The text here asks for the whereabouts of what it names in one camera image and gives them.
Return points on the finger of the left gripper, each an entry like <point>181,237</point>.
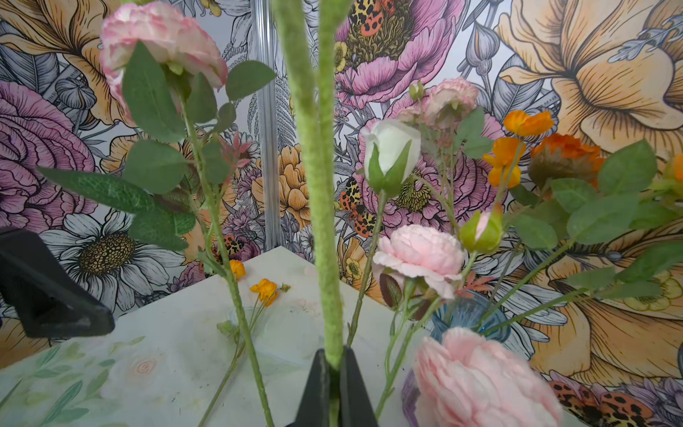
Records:
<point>48,302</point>

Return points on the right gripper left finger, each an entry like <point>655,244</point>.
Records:
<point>314,408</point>

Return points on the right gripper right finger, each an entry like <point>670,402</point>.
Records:
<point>356,408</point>

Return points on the blue purple glass vase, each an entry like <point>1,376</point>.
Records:
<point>463,312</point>

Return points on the yellow orange poppy stem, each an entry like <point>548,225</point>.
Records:
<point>508,150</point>

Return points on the white chrysanthemum spray stem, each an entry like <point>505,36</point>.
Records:
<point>312,90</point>

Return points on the pink carnation flower stem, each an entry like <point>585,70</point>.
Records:
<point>451,124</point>

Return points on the yellow orange rose flower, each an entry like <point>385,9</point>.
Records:
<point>629,197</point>

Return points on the orange gerbera flower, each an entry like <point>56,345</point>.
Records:
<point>564,156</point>

